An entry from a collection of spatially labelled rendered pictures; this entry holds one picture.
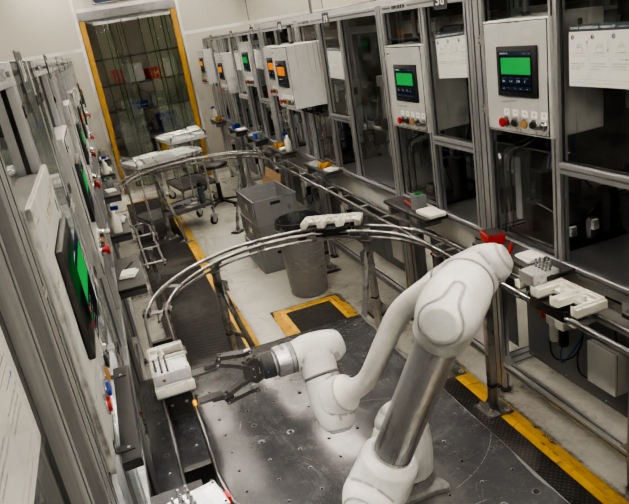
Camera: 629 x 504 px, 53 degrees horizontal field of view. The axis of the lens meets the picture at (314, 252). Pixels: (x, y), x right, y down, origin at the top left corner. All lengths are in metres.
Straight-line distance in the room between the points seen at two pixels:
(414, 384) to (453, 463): 0.64
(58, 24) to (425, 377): 8.84
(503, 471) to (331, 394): 0.60
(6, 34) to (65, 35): 0.75
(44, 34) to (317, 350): 8.45
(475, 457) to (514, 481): 0.15
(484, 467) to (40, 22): 8.77
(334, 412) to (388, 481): 0.24
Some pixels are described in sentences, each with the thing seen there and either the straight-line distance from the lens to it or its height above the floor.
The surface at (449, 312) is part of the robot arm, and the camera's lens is 1.29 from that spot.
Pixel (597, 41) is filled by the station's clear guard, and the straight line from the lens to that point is 2.47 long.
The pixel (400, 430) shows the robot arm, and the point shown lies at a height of 1.07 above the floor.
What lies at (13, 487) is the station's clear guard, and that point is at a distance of 0.62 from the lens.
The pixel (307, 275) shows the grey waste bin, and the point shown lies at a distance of 4.83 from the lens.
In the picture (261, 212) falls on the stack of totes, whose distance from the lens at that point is 5.38.
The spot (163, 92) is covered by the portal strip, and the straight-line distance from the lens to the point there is 9.93.
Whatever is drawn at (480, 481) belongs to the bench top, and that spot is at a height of 0.68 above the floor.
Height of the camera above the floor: 2.01
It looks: 20 degrees down
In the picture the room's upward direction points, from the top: 10 degrees counter-clockwise
